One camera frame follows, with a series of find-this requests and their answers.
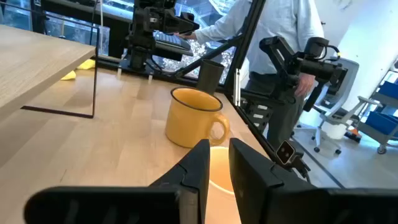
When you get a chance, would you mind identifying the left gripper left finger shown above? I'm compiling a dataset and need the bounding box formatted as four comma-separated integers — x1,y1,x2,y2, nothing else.
24,139,211,224

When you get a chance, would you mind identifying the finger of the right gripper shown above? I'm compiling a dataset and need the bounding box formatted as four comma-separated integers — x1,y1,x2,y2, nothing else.
167,14,200,35

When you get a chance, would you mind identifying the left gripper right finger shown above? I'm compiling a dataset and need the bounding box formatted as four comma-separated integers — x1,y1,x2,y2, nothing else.
229,138,398,224

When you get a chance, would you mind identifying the tall black cup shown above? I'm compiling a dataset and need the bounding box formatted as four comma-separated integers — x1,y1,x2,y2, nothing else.
195,58,225,96

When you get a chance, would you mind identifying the yellow enamel mug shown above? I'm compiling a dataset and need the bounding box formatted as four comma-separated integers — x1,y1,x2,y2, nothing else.
164,86,231,149

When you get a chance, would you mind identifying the black keyboard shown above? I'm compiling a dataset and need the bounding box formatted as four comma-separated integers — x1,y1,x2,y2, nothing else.
154,30,193,52

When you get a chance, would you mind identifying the yellow cloth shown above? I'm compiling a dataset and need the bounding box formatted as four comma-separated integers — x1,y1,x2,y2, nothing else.
60,58,96,81

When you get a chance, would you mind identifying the person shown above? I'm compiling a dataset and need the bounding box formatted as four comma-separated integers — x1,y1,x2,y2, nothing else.
174,0,326,150

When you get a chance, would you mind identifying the orange black floor object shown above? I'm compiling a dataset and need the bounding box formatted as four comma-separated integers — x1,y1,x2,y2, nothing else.
344,126,363,143

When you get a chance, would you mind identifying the grey wheeled cart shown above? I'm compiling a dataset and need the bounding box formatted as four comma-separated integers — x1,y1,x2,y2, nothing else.
357,55,398,156

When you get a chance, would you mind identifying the grey office chair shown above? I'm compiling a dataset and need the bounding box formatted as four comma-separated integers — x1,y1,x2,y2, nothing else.
294,57,383,156

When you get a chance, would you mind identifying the blue storage bin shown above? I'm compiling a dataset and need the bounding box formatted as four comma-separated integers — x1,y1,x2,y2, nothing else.
377,80,398,100
365,111,398,137

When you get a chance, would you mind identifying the small table-level camera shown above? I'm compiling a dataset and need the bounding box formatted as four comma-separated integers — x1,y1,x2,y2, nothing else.
275,139,296,166

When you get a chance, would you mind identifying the wooden shelf black frame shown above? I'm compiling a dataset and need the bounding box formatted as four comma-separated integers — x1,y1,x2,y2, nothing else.
0,24,100,123

